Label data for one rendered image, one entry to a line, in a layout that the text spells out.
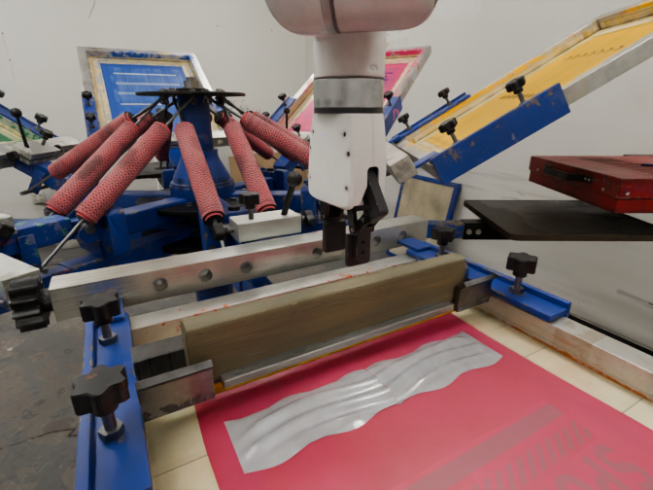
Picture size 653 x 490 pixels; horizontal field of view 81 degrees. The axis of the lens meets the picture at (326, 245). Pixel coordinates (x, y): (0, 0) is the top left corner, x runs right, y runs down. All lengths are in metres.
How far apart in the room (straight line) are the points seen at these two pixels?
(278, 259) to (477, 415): 0.39
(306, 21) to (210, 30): 4.34
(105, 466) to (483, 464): 0.33
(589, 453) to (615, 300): 2.11
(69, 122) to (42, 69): 0.46
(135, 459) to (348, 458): 0.19
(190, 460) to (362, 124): 0.36
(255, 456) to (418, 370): 0.22
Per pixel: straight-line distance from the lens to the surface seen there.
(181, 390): 0.44
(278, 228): 0.72
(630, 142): 2.44
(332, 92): 0.41
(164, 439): 0.46
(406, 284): 0.54
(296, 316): 0.45
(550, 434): 0.49
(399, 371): 0.51
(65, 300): 0.64
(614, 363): 0.60
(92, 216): 0.97
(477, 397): 0.51
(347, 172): 0.39
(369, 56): 0.41
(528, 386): 0.55
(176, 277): 0.64
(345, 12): 0.35
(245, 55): 4.76
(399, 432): 0.45
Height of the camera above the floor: 1.27
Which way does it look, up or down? 20 degrees down
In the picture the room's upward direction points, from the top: straight up
